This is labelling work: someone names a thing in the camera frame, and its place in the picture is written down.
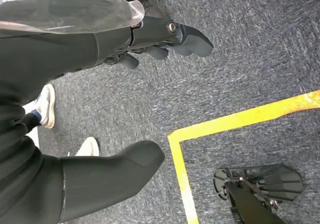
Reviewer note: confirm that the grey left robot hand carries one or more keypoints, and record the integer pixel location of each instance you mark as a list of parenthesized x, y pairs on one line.
[(62, 53)]

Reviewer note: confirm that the clear plastic hand cover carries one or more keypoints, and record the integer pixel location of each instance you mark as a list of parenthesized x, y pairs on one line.
[(62, 10)]

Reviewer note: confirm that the yellow floor tape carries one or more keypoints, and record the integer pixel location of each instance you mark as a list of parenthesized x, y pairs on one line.
[(180, 163)]

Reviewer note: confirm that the black robot foot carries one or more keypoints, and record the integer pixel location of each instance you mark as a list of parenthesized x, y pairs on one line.
[(263, 186)]

